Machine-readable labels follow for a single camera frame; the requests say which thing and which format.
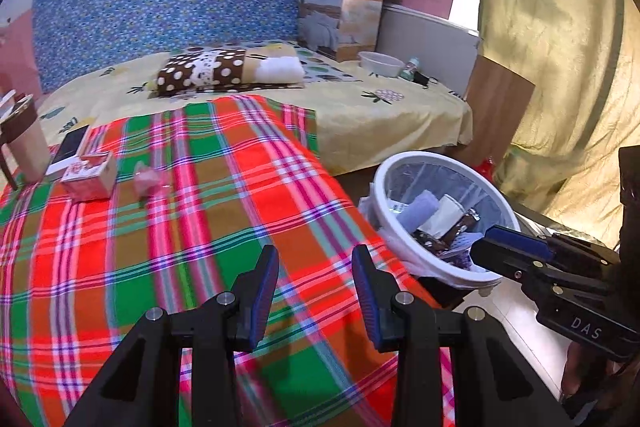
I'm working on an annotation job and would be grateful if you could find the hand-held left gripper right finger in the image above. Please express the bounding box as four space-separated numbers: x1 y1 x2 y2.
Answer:
351 244 571 427

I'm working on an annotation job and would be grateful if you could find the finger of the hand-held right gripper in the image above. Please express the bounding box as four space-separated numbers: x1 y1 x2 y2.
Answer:
470 238 613 300
484 224 621 267

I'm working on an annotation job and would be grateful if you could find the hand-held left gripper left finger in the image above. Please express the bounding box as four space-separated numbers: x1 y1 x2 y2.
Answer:
62 244 281 427

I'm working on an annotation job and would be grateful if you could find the dark brown snack wrapper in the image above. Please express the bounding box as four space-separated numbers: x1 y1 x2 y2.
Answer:
440 207 481 248

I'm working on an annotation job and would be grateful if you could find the white round trash bin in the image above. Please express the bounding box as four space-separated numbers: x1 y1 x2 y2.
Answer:
372 151 521 290

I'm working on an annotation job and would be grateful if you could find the person's right hand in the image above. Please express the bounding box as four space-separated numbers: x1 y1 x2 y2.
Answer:
560 341 628 403

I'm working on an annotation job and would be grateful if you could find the clear plastic bin liner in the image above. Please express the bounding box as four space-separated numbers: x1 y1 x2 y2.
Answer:
357 157 511 288

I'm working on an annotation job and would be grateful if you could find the red green plaid blanket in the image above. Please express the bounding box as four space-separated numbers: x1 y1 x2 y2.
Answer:
0 94 458 427

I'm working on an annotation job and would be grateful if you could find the wooden board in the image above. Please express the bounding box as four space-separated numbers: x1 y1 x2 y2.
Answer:
450 54 536 180

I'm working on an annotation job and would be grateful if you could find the pink clear plastic piece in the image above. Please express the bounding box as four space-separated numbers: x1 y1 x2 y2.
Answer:
132 161 171 198

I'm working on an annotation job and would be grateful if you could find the yellow pineapple print bedsheet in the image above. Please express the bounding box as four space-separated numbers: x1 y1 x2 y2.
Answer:
37 38 475 173

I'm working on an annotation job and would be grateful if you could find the small green capped bottle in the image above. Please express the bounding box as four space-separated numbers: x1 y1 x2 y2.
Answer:
398 56 421 82

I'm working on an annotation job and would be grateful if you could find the red and white small box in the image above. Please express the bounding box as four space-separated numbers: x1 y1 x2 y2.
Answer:
61 151 119 200

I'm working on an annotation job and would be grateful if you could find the yellow curtain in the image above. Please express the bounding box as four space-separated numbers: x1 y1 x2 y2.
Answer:
467 0 640 248

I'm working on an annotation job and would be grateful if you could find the white bowl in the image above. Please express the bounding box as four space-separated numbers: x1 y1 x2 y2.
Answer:
358 51 405 79

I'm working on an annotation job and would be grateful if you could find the white cabinet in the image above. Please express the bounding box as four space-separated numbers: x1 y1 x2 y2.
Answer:
376 3 482 100

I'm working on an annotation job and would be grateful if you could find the brown polka dot pillow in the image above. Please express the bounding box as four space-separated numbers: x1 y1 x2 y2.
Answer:
149 46 306 99

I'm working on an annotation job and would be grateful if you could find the pale spotted print pillow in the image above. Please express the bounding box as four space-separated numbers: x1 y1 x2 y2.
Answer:
292 42 363 84

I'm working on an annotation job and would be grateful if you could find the white smartphone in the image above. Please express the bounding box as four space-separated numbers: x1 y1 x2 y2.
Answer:
46 124 93 180

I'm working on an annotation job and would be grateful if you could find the brown lidded mug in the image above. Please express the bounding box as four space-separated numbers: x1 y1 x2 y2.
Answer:
0 93 51 190

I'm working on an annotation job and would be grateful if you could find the bedding set box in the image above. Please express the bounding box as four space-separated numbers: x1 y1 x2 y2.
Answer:
296 0 386 64

